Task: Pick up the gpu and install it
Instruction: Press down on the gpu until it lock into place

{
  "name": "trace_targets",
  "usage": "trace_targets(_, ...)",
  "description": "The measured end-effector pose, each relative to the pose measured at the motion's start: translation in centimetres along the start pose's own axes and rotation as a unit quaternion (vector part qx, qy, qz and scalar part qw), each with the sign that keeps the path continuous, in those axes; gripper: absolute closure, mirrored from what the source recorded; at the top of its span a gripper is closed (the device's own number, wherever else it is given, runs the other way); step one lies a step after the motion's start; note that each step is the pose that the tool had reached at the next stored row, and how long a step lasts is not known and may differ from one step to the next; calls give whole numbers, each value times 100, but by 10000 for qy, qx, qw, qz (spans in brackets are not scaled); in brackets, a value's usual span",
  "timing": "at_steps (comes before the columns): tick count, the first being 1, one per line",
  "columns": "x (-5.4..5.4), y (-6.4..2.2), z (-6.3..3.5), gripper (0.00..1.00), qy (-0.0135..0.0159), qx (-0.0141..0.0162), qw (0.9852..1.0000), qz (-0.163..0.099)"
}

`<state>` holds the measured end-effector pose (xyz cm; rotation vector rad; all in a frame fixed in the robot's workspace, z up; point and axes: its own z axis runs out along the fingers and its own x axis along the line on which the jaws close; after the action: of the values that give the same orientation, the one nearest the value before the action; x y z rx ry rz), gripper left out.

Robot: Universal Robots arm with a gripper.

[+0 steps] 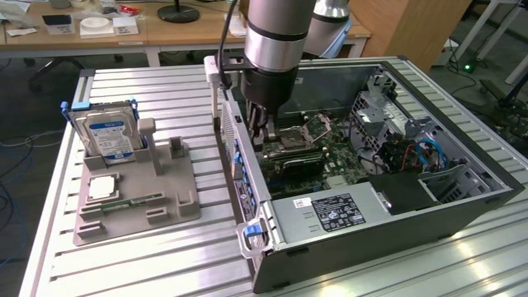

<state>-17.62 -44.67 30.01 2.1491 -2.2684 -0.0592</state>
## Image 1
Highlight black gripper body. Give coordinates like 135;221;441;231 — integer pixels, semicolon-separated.
240;68;299;114

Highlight black graphics card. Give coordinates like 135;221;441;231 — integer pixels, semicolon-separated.
280;153;325;179

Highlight CPU socket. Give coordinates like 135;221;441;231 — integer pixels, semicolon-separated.
280;125;319;153

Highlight black RAM stick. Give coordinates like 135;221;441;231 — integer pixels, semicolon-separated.
263;149;325;161

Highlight open socket cover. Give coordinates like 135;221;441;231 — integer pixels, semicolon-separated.
303;113;335;143

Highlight green motherboard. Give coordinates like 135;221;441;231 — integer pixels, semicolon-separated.
245;103;372;199

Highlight stack of white papers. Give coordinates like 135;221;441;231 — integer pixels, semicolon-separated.
227;17;248;38

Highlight metal disk bay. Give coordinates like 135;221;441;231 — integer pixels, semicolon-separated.
349;91;413;146

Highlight grey power supply unit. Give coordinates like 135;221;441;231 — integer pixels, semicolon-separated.
263;181;391;245

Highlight black monitor stand base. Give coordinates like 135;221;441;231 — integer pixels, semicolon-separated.
156;0;203;24

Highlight grey parts rack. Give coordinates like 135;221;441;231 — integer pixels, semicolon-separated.
72;117;203;247

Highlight hard disk in blue carrier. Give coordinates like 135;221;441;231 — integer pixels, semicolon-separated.
60;97;141;165

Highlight black plastic shroud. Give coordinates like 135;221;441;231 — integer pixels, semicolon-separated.
369;173;440;216

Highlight wooden cabinet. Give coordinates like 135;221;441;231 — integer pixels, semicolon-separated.
363;0;473;71

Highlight white labelled box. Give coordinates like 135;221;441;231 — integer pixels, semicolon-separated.
112;17;137;37

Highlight green RAM stick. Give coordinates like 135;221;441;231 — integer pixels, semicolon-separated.
100;194;165;211

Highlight silver CPU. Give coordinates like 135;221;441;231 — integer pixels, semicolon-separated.
88;176;119;199

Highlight open black PC case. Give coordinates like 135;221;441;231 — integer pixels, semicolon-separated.
209;60;525;295

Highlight white round container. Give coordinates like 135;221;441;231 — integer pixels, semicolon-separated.
79;17;115;40

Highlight black floor stand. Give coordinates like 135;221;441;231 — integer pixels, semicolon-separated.
480;79;528;109

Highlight white box with black top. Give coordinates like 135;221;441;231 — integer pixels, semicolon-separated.
40;14;77;35

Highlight black chair base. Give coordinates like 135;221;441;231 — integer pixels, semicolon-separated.
24;55;88;92

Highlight wooden desk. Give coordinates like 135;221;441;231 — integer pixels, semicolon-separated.
0;0;372;59

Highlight small white paper tag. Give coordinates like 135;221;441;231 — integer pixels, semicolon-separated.
5;27;37;37

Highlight clear plastic bag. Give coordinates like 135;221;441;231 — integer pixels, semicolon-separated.
0;1;32;22

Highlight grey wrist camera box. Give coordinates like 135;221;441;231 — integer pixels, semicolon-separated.
204;54;248;90

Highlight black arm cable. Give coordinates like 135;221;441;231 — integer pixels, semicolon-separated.
217;0;241;90

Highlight blue wire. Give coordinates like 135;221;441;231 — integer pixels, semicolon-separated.
415;139;449;170

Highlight white desk frame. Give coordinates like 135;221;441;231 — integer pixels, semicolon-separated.
451;0;528;84

